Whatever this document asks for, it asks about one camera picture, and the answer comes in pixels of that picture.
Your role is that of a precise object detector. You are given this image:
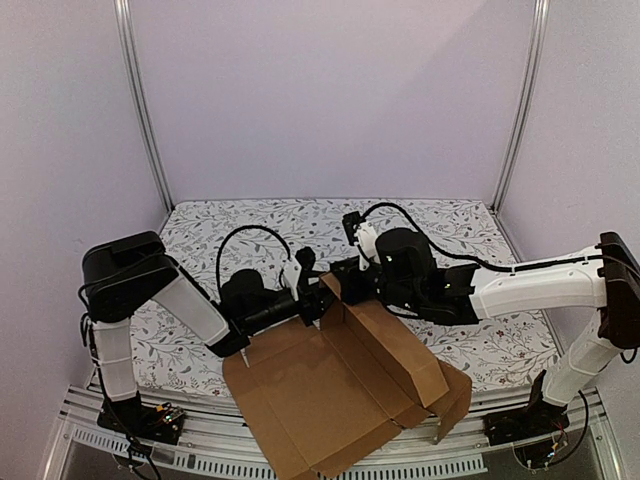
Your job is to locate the front aluminium rail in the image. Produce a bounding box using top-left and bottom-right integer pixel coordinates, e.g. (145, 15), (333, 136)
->
(39, 382), (628, 479)

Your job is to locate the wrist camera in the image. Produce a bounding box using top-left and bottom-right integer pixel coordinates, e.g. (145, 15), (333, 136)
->
(375, 228), (437, 297)
(220, 269), (268, 320)

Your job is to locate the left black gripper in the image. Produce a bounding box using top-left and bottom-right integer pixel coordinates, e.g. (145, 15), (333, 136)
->
(243, 272), (342, 335)

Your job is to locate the left black camera cable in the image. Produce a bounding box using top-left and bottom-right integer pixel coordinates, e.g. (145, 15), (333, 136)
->
(215, 225), (296, 301)

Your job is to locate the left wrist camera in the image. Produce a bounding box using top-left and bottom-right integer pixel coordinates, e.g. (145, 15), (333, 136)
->
(220, 269), (268, 320)

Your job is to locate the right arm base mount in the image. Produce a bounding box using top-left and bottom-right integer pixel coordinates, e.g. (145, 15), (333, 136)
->
(483, 370), (570, 446)

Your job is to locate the right black camera cable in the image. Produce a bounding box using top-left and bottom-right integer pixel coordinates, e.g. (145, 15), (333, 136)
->
(359, 202), (521, 275)

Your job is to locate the aluminium frame post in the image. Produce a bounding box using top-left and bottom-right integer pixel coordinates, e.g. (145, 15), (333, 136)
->
(114, 0), (175, 214)
(489, 0), (551, 214)

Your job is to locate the floral patterned table mat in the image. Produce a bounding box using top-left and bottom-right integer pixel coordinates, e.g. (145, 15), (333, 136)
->
(130, 199), (559, 397)

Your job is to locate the black camera cable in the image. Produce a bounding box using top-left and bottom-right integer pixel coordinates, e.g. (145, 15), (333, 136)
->
(359, 202), (521, 275)
(215, 225), (296, 301)

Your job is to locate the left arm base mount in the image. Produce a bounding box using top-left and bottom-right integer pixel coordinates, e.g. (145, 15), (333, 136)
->
(97, 394), (186, 445)

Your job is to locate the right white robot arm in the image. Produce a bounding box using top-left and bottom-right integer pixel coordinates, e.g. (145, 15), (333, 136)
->
(330, 228), (639, 436)

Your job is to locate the right aluminium frame post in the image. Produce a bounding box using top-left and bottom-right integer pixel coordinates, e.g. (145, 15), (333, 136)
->
(489, 0), (551, 214)

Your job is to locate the brown cardboard box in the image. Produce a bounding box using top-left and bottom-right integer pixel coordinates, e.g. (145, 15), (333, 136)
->
(223, 273), (472, 479)

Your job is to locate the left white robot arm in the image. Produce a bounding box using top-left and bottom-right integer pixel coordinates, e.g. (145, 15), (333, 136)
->
(79, 231), (331, 434)

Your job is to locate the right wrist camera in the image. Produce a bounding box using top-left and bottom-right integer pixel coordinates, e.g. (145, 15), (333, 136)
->
(375, 228), (437, 297)

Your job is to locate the left aluminium frame post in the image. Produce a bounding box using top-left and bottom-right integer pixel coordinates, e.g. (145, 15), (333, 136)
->
(114, 0), (175, 214)

